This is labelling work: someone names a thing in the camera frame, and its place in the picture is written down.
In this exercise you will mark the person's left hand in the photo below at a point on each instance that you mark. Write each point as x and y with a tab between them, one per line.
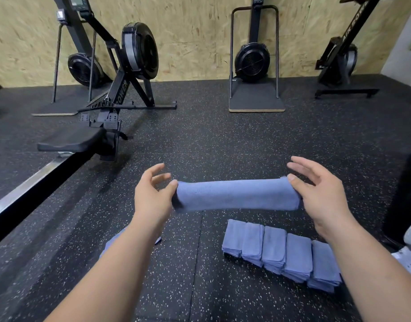
152	201

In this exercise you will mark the person's right forearm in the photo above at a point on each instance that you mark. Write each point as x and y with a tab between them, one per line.
380	271

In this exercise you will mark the blue towel pile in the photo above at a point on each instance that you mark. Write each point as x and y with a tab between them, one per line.
115	238

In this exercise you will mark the white perforated metal rack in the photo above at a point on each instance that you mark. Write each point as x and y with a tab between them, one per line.
410	255

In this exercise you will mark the black upright exercise machine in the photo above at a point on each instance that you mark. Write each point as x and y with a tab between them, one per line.
336	60

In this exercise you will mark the black ski trainer grey platform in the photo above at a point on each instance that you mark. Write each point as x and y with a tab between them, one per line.
78	67

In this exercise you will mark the black rowing machine with rail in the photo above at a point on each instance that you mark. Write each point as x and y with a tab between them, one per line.
58	147

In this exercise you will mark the person's left forearm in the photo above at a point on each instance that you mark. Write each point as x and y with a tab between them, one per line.
105	278

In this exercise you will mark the black ski trainer wooden-edged platform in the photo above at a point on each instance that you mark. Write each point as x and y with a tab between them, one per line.
252	62

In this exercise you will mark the black printed punching bag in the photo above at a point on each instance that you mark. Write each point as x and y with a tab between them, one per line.
405	197

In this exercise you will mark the person's right hand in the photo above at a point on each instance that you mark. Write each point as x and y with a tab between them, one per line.
323	194

